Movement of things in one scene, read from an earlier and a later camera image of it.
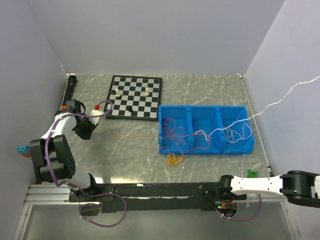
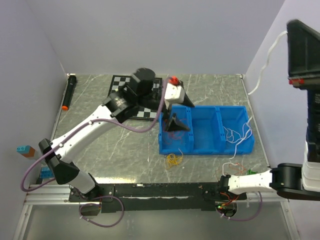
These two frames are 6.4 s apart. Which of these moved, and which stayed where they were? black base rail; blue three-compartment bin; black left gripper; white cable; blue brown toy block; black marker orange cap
Moved: white cable; black left gripper
Stayed: blue brown toy block; blue three-compartment bin; black marker orange cap; black base rail
